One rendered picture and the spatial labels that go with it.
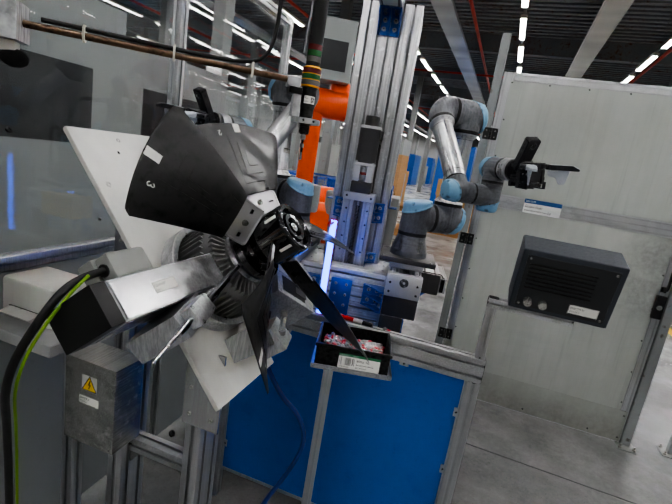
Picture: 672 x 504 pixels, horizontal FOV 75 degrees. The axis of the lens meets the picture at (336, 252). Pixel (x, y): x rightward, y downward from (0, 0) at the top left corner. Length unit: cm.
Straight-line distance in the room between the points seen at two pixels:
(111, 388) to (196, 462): 28
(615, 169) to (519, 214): 53
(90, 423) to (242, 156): 74
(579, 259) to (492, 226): 151
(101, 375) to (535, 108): 246
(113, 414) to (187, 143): 66
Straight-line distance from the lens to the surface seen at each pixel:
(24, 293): 135
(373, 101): 199
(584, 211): 285
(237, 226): 96
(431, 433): 160
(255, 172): 111
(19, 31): 112
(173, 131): 88
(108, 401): 120
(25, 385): 163
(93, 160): 112
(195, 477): 128
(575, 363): 305
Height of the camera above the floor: 139
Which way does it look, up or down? 12 degrees down
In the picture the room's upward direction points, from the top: 9 degrees clockwise
